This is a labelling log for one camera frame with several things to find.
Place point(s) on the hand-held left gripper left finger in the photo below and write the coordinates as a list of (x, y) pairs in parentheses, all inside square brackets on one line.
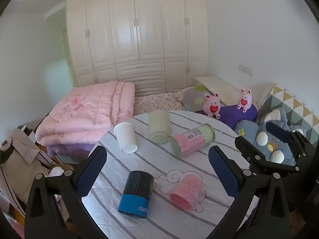
[(91, 173)]

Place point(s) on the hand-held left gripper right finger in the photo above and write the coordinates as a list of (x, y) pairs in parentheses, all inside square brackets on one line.
[(222, 173)]

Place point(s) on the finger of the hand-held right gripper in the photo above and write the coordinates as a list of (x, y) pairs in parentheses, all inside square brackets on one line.
[(249, 148), (276, 129)]

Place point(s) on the clear pink cup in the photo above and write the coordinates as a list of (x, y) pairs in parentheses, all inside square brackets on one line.
[(187, 191)]

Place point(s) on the pink and green labelled cup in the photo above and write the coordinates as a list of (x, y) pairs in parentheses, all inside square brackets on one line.
[(190, 140)]

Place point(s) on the white paper cup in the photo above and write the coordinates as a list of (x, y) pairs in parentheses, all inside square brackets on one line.
[(125, 138)]

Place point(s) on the black and blue cup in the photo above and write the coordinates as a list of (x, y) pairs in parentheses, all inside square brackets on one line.
[(137, 194)]

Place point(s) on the pale green cup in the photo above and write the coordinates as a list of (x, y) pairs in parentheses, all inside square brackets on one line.
[(159, 125)]

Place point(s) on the blue plush cushion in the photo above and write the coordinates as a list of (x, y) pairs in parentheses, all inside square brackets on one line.
[(251, 129)]

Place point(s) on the triangle pattern pillow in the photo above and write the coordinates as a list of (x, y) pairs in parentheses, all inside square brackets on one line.
[(294, 104)]

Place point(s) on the purple blanket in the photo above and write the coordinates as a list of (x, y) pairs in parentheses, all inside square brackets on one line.
[(67, 150)]

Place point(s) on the white headboard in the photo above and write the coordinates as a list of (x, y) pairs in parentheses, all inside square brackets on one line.
[(265, 94)]

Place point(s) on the purple pillow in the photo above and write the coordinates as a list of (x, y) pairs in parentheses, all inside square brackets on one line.
[(231, 115)]

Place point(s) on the pink bunny plush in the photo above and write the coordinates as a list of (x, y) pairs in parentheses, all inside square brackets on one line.
[(244, 100), (212, 105)]

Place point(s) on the folded pink quilt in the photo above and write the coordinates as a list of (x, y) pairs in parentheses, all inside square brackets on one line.
[(84, 112)]

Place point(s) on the beige jacket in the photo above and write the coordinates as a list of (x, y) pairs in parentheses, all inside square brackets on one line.
[(20, 159)]

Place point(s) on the grey pillow with green patches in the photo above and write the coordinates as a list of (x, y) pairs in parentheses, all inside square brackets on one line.
[(193, 98)]

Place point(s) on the heart print bed sheet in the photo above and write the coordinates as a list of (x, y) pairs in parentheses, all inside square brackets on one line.
[(157, 102)]

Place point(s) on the cream wardrobe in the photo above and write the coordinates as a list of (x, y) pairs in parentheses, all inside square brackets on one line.
[(137, 29)]

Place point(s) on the white wall socket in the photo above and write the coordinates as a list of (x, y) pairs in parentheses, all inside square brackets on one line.
[(245, 69)]

